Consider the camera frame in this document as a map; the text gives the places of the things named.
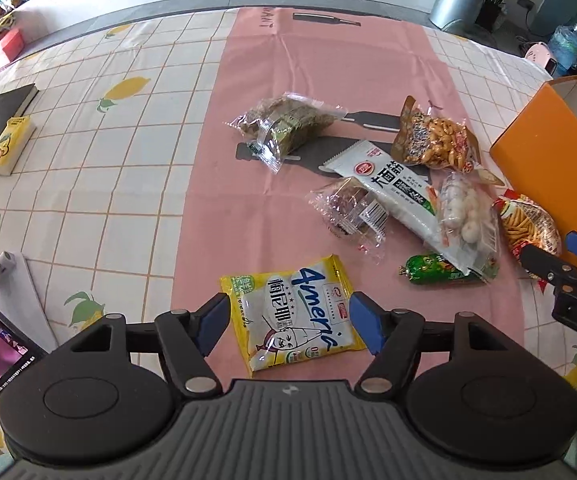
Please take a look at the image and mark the pink device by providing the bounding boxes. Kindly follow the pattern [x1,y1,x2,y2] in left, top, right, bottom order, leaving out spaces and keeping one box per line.
[523,42,562,76]

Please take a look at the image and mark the pink bottle-print mat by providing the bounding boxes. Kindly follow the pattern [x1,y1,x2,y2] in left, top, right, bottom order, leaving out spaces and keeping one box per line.
[183,5,527,377]

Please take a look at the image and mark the lemon-print checked tablecloth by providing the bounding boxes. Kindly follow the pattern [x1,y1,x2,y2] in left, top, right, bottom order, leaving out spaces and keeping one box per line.
[0,7,577,461]

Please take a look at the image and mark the yellow and white snack packet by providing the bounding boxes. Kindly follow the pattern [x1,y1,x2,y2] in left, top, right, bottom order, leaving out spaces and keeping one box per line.
[220,254,369,378]

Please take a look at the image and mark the red box with white base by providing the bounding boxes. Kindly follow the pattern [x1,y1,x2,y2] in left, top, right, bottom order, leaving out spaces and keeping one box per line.
[0,27,24,71]

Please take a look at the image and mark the blue water bottle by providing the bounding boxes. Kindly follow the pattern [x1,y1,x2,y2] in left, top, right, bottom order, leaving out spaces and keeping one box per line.
[549,24,577,77]

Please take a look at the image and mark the clear packet of white eggs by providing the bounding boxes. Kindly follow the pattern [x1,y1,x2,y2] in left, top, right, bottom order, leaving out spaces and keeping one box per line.
[436,170,502,273]

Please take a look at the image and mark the broad bean snack packet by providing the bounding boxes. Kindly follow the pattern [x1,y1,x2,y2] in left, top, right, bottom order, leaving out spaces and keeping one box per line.
[391,96,479,173]

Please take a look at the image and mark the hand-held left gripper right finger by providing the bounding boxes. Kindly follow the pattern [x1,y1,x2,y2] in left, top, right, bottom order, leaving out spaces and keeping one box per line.
[349,290,519,396]

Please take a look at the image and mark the green sausage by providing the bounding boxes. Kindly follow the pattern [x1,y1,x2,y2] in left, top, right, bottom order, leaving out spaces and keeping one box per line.
[399,252,499,288]

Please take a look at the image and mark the red stick snack packet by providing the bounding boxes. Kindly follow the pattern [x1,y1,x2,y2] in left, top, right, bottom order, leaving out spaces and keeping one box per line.
[493,192,562,277]

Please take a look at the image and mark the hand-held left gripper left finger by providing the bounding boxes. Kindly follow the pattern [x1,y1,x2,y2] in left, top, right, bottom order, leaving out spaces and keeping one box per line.
[61,291,232,397]

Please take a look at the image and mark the clear packet of green-brown bars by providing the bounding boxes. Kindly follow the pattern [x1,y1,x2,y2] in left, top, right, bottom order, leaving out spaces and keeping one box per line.
[226,92,349,175]

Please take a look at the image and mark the white panel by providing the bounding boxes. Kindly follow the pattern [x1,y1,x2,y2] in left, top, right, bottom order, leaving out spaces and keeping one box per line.
[0,255,59,356]

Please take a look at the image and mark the orange cardboard box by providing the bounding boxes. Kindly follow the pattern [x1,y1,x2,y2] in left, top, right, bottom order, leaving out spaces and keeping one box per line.
[489,75,577,252]

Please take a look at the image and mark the long white snack packet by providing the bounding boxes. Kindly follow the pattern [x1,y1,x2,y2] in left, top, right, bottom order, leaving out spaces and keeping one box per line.
[323,140,444,246]

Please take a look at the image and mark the clear packet with dark cake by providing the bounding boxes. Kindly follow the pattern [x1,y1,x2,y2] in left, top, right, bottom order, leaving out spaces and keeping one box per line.
[306,177,389,261]

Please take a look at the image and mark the yellow tissue pack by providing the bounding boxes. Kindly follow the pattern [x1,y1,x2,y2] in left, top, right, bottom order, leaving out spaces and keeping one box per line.
[0,116,36,177]

